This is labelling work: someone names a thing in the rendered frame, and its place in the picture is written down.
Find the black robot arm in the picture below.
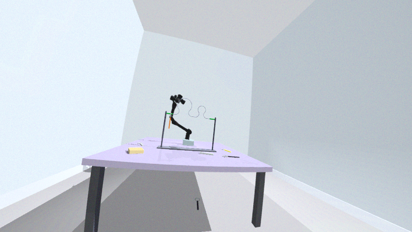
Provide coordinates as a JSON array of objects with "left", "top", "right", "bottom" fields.
[{"left": 170, "top": 94, "right": 192, "bottom": 140}]

